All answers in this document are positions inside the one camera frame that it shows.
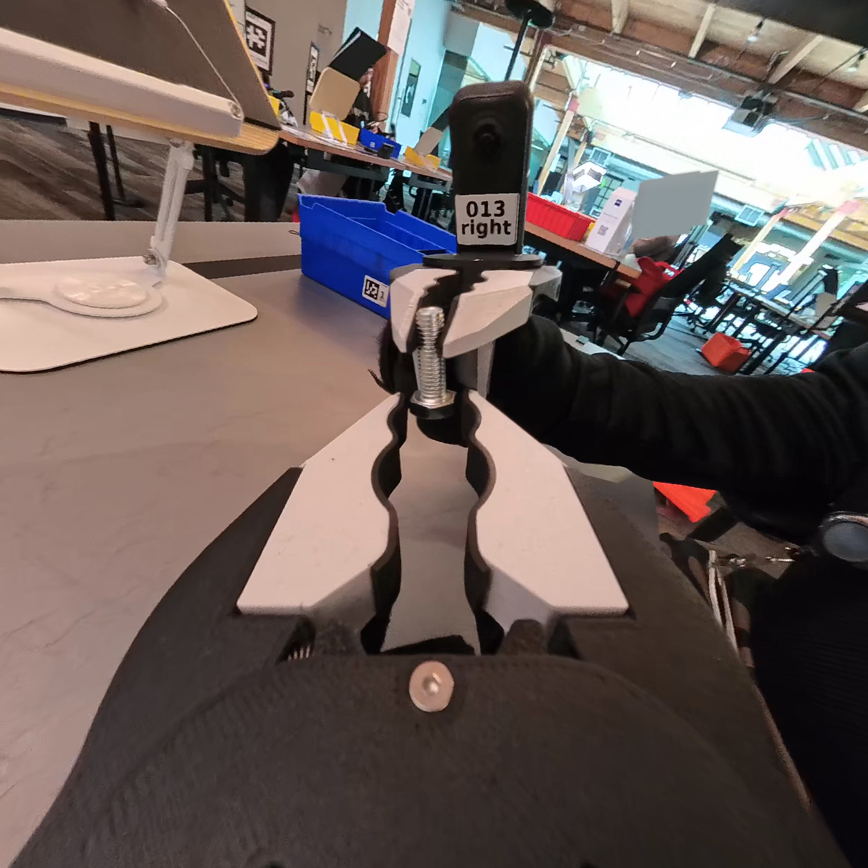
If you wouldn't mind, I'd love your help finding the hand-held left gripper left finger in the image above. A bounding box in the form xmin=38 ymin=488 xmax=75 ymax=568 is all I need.
xmin=235 ymin=393 xmax=412 ymax=657

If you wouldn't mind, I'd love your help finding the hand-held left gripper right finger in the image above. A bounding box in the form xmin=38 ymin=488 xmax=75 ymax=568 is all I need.
xmin=463 ymin=392 xmax=632 ymax=657

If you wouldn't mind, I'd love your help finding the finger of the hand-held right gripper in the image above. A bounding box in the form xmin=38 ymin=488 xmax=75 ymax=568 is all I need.
xmin=439 ymin=269 xmax=564 ymax=359
xmin=390 ymin=269 xmax=443 ymax=355

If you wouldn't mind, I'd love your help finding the silver hex bolt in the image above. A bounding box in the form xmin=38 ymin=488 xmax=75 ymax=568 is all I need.
xmin=409 ymin=307 xmax=463 ymax=421

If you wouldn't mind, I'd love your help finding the blue plastic bin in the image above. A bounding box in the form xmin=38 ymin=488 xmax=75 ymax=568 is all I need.
xmin=297 ymin=193 xmax=458 ymax=320

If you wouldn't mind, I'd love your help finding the person's right forearm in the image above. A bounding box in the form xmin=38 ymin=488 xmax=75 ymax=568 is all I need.
xmin=597 ymin=339 xmax=868 ymax=537

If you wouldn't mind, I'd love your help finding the person's right hand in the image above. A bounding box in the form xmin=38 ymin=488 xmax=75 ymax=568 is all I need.
xmin=485 ymin=313 xmax=613 ymax=470

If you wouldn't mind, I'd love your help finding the black stand pole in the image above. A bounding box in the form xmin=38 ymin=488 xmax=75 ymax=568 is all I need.
xmin=503 ymin=0 xmax=558 ymax=92

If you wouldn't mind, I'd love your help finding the white printed box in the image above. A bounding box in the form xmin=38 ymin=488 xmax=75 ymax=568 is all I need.
xmin=585 ymin=189 xmax=638 ymax=256

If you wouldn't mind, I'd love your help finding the orange red plastic bin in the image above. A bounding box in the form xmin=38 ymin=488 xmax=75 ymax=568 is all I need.
xmin=653 ymin=480 xmax=717 ymax=524
xmin=700 ymin=331 xmax=751 ymax=375

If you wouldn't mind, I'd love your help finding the red jacket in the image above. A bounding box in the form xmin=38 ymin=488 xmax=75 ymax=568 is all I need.
xmin=620 ymin=256 xmax=679 ymax=317

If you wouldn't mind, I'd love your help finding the beige board book stand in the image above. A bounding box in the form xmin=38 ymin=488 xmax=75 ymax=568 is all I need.
xmin=308 ymin=27 xmax=391 ymax=118

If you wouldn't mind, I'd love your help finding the wooden office desk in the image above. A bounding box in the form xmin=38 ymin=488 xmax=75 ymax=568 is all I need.
xmin=278 ymin=125 xmax=455 ymax=184

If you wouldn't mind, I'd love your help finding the black office chair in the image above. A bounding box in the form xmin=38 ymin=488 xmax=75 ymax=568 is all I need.
xmin=597 ymin=234 xmax=730 ymax=357

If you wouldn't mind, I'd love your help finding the metal badge clip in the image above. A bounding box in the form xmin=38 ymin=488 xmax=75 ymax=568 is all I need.
xmin=705 ymin=549 xmax=818 ymax=572

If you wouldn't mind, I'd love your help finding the black white marker sign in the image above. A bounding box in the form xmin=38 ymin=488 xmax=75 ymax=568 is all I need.
xmin=243 ymin=5 xmax=277 ymax=73

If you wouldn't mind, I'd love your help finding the white book stand wooden board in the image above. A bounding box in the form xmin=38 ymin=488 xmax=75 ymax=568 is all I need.
xmin=0 ymin=0 xmax=283 ymax=375

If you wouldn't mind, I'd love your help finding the round badge reel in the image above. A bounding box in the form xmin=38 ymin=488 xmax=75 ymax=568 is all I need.
xmin=816 ymin=512 xmax=868 ymax=565

